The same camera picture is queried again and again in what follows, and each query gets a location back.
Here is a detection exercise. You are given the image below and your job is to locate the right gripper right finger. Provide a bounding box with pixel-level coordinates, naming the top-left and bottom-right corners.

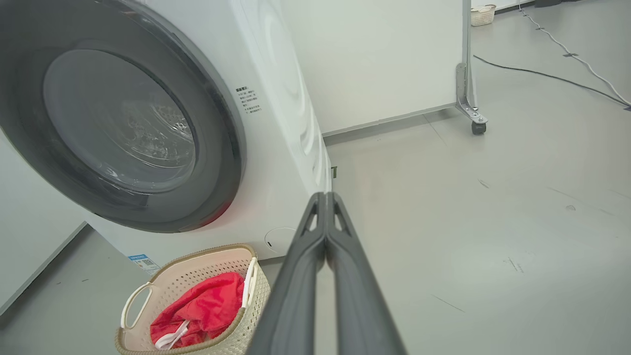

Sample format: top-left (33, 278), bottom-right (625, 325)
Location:
top-left (325, 192), bottom-right (407, 355)

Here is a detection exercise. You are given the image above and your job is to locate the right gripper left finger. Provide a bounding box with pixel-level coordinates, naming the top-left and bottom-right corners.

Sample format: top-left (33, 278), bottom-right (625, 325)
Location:
top-left (246, 192), bottom-right (327, 355)

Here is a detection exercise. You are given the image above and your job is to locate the red garment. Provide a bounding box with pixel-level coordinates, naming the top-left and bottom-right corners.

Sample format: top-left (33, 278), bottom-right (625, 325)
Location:
top-left (150, 272), bottom-right (245, 350)

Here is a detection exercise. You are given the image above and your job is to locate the round glass washing machine door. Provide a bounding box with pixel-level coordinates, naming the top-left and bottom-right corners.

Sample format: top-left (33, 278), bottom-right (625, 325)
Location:
top-left (0, 0), bottom-right (247, 234)

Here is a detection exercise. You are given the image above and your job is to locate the cream perforated laundry basket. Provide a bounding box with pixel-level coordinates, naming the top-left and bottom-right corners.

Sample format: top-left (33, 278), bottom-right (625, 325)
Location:
top-left (115, 244), bottom-right (271, 355)

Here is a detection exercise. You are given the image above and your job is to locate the white washing machine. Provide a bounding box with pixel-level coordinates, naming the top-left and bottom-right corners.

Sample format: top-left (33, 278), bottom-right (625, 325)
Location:
top-left (0, 0), bottom-right (332, 269)

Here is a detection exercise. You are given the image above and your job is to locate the small cream basket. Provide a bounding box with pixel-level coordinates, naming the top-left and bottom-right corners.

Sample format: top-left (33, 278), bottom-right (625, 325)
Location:
top-left (470, 4), bottom-right (497, 27)

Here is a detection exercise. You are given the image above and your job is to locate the round white filter cover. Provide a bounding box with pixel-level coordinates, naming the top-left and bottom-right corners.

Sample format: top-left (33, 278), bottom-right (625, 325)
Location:
top-left (265, 227), bottom-right (297, 256)

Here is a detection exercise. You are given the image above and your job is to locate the blue energy label sticker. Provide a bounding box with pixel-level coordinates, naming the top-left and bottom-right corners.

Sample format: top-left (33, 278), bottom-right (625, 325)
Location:
top-left (128, 254), bottom-right (162, 275)

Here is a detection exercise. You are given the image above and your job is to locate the printed text warning label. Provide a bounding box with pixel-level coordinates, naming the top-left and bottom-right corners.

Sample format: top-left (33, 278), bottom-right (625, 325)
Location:
top-left (236, 86), bottom-right (262, 115)

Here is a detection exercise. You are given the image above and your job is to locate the white partition panel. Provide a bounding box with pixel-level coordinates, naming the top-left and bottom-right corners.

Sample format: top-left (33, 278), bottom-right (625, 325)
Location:
top-left (0, 129), bottom-right (88, 316)
top-left (281, 0), bottom-right (478, 138)

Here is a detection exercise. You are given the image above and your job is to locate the grey caster foot bracket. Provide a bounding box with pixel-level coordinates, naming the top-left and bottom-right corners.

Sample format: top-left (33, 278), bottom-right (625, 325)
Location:
top-left (456, 63), bottom-right (489, 136)

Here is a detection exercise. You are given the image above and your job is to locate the black floor cable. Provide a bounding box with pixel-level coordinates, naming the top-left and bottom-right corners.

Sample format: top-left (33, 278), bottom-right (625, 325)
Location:
top-left (473, 54), bottom-right (631, 107)

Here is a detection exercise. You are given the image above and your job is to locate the white floor cable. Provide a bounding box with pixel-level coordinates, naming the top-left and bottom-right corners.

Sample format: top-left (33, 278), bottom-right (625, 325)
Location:
top-left (517, 0), bottom-right (631, 108)

